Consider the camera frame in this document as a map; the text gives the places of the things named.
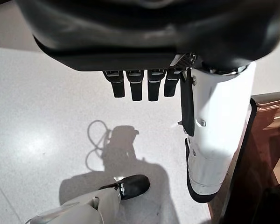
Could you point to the robot left hand black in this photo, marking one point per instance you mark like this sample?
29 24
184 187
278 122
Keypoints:
142 35

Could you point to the brown amber acrylic stool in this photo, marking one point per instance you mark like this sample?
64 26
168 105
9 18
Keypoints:
259 151

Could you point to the robot left leg silver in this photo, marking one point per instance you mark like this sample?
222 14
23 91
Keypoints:
95 207

